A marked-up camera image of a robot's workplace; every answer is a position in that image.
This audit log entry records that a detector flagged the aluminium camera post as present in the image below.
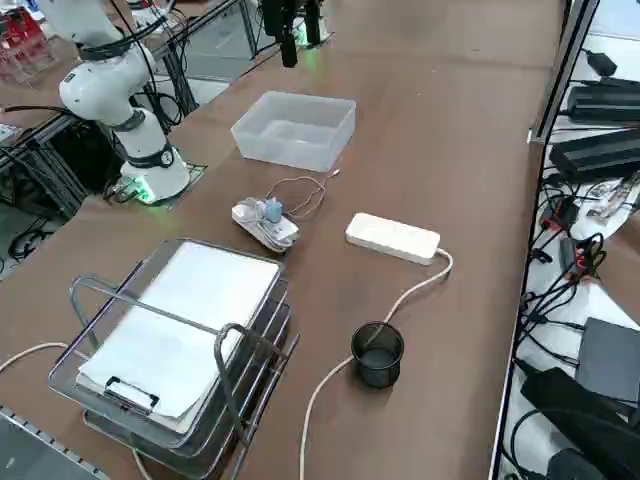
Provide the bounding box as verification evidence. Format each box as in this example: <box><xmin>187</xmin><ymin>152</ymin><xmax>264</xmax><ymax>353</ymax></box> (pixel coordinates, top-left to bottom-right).
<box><xmin>528</xmin><ymin>0</ymin><xmax>601</xmax><ymax>147</ymax></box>

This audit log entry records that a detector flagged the small black adapter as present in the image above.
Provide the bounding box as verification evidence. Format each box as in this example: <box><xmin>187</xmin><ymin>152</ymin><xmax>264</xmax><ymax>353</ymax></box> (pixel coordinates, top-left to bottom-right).
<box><xmin>587</xmin><ymin>49</ymin><xmax>619</xmax><ymax>77</ymax></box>

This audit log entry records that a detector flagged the long white power strip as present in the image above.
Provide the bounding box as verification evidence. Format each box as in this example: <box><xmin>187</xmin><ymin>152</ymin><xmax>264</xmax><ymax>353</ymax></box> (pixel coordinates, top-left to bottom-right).
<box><xmin>344</xmin><ymin>213</ymin><xmax>442</xmax><ymax>265</ymax></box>

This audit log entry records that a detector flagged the clear plastic bin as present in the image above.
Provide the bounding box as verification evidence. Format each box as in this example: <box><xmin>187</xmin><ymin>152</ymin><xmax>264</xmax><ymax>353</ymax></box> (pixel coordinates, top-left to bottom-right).
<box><xmin>229</xmin><ymin>90</ymin><xmax>358</xmax><ymax>174</ymax></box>

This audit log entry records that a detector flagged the white network cable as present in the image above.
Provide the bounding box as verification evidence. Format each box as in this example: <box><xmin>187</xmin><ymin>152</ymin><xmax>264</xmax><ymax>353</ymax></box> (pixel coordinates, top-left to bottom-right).
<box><xmin>0</xmin><ymin>342</ymin><xmax>151</xmax><ymax>480</ymax></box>

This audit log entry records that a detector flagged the white paper clipboard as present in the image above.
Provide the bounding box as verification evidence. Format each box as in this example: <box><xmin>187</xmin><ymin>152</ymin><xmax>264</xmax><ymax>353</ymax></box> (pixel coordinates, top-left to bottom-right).
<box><xmin>74</xmin><ymin>241</ymin><xmax>281</xmax><ymax>435</ymax></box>

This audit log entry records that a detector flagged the clear rack with red items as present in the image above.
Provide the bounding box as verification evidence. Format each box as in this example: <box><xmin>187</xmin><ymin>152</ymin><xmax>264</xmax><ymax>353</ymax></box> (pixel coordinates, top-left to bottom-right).
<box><xmin>0</xmin><ymin>12</ymin><xmax>64</xmax><ymax>86</ymax></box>

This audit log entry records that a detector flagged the grey flat box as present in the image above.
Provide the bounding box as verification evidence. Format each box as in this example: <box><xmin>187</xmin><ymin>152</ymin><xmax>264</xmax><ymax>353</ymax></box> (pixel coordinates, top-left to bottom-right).
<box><xmin>574</xmin><ymin>317</ymin><xmax>640</xmax><ymax>406</ymax></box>

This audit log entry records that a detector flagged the black mesh pen cup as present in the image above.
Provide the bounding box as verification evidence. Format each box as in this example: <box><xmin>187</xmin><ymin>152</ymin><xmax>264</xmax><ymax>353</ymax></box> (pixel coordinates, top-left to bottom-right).
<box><xmin>350</xmin><ymin>321</ymin><xmax>405</xmax><ymax>389</ymax></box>

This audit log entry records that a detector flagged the white USB power strip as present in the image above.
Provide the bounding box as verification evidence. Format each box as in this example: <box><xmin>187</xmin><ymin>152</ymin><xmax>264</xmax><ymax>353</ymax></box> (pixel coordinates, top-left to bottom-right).
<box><xmin>230</xmin><ymin>198</ymin><xmax>300</xmax><ymax>254</ymax></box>

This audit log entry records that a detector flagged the blue phone charger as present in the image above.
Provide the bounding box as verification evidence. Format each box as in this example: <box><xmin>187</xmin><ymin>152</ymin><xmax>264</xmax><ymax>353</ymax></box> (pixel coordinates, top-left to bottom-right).
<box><xmin>256</xmin><ymin>198</ymin><xmax>287</xmax><ymax>225</ymax></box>

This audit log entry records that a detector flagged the thin charger cable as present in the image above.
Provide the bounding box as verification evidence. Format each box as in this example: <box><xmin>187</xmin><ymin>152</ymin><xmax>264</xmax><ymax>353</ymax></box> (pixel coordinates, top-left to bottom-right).
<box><xmin>264</xmin><ymin>169</ymin><xmax>344</xmax><ymax>221</ymax></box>

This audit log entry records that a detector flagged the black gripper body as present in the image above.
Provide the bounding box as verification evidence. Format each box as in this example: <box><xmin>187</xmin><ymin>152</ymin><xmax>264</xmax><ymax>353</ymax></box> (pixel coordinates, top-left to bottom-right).
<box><xmin>262</xmin><ymin>0</ymin><xmax>307</xmax><ymax>37</ymax></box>

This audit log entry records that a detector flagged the black power supply box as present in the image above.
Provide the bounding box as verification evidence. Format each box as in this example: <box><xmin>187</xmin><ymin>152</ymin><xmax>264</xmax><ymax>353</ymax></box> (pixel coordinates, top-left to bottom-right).
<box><xmin>549</xmin><ymin>127</ymin><xmax>640</xmax><ymax>184</ymax></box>
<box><xmin>567</xmin><ymin>77</ymin><xmax>640</xmax><ymax>126</ymax></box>

